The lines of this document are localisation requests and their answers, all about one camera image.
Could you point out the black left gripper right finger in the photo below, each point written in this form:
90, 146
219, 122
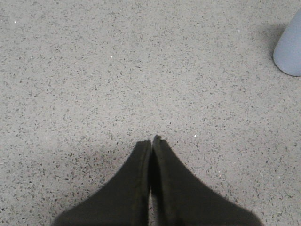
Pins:
183, 200

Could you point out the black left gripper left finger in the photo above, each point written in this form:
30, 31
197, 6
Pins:
123, 201

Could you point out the blue plastic cup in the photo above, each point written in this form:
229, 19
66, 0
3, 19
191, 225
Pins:
287, 53

